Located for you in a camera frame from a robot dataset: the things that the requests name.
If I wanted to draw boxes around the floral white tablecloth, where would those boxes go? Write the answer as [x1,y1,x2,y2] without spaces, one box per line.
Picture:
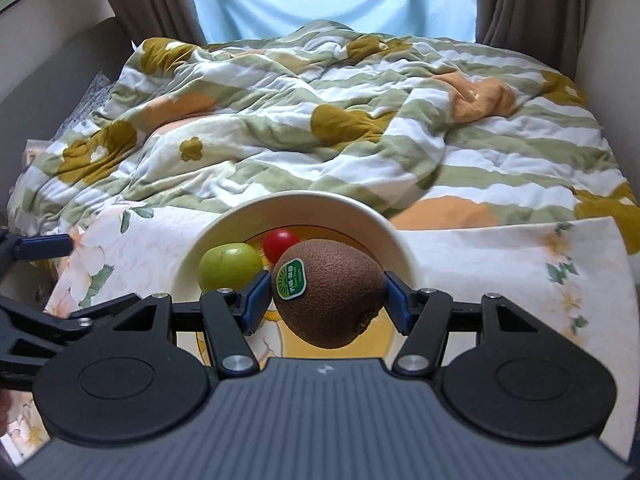
[0,201,640,466]

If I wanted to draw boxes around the floral striped quilt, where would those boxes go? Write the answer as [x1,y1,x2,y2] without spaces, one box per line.
[8,21,639,255]

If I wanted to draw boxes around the cream bowl with yellow cartoon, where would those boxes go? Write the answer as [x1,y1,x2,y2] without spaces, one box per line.
[170,192,416,363]

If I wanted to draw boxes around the green apple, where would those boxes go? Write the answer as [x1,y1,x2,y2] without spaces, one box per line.
[198,243,264,292]

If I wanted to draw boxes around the person's left hand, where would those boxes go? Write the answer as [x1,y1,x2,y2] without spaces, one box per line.
[0,389,15,436]

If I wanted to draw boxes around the brown kiwi with sticker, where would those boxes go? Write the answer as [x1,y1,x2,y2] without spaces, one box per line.
[271,238,387,349]

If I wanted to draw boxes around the grey bed headboard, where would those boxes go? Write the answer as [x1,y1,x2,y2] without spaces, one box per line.
[1,18,132,205]

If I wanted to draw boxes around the patterned grey pillow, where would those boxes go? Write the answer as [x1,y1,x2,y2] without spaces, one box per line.
[51,72,114,142]

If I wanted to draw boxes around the right brown curtain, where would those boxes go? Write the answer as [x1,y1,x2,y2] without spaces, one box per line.
[475,0,588,78]

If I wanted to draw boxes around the red cherry tomato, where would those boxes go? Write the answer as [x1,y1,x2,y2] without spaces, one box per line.
[262,229,299,264]

